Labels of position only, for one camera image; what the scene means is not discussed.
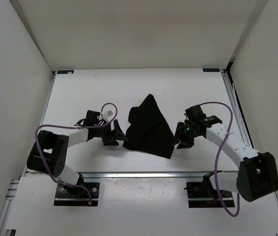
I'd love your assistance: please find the left blue corner label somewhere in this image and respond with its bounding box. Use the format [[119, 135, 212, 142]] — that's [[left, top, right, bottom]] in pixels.
[[57, 70, 74, 74]]

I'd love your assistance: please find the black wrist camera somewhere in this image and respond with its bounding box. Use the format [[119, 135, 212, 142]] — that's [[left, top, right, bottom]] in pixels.
[[83, 110, 100, 126], [185, 105, 207, 122]]

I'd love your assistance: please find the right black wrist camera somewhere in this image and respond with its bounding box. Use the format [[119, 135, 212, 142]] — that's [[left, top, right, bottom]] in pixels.
[[185, 105, 207, 122]]

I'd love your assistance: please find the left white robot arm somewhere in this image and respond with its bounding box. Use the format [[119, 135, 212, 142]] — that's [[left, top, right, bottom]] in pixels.
[[27, 118, 128, 197]]

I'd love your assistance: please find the black skirt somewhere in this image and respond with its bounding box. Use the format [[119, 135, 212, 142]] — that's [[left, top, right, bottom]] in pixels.
[[123, 94, 174, 159]]

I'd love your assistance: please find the purple cable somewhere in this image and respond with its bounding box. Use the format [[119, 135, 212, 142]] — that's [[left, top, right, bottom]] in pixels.
[[199, 101, 240, 217], [34, 102, 119, 206]]

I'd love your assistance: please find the right blue corner label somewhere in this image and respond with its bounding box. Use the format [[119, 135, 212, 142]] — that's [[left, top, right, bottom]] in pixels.
[[203, 68, 220, 72]]

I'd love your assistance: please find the blue corner label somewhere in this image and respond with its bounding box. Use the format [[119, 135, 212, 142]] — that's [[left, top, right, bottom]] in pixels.
[[57, 70, 74, 74], [203, 68, 220, 72]]

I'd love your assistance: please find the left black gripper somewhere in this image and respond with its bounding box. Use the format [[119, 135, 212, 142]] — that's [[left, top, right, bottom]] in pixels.
[[94, 119, 128, 146]]

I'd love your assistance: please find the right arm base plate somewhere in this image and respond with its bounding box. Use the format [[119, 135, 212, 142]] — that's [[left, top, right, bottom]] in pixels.
[[184, 172, 223, 208]]

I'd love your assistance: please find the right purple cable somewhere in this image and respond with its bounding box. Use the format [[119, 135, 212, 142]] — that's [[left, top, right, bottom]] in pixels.
[[199, 101, 240, 217]]

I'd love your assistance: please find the front aluminium rail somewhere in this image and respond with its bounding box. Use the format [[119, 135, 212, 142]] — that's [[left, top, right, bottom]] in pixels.
[[23, 172, 240, 179]]

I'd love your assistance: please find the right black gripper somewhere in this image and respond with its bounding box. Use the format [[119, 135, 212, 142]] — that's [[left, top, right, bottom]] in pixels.
[[170, 121, 201, 149]]

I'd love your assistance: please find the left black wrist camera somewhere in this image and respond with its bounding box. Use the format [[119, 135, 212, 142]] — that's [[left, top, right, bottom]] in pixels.
[[83, 110, 100, 126]]

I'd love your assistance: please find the right aluminium frame rail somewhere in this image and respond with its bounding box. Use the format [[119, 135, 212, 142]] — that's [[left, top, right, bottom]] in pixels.
[[221, 69, 254, 148]]

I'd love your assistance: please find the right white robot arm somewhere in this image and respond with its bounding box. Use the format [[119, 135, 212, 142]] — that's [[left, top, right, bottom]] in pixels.
[[174, 116, 278, 202]]

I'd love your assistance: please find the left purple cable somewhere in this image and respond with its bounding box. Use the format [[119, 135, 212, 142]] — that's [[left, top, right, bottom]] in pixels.
[[34, 102, 119, 206]]

